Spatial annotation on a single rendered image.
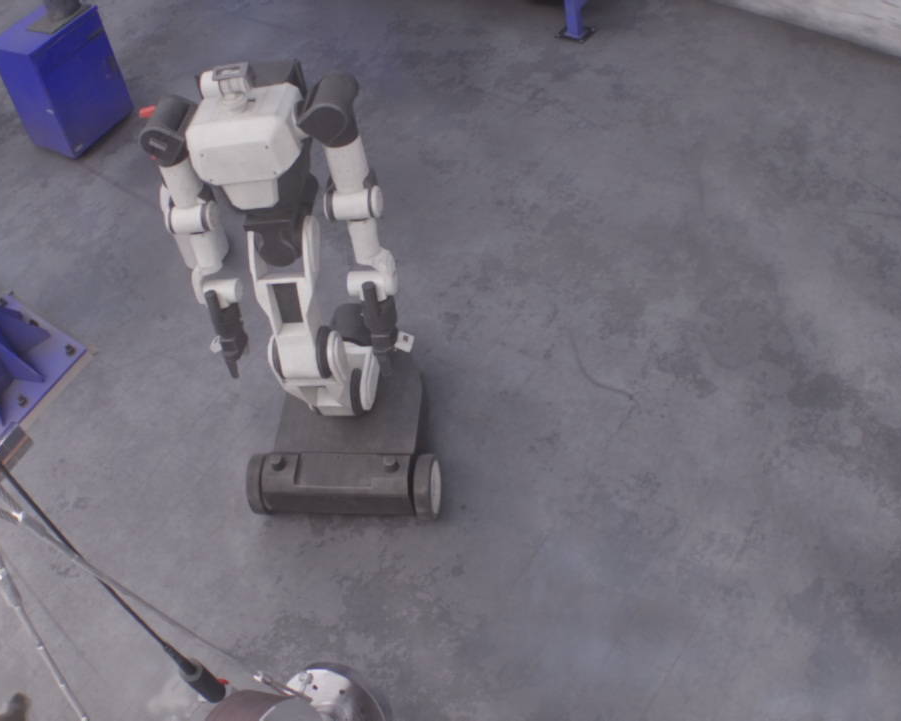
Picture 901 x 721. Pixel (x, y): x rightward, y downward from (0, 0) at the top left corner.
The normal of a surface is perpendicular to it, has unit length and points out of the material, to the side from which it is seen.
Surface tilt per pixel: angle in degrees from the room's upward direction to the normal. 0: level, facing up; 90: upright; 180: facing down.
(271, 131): 61
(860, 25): 90
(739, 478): 0
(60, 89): 90
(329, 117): 90
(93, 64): 90
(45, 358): 0
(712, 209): 0
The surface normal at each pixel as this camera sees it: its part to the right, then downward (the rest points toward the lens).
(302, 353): -0.15, 0.43
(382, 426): -0.15, -0.65
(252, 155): -0.10, 0.76
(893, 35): -0.57, 0.68
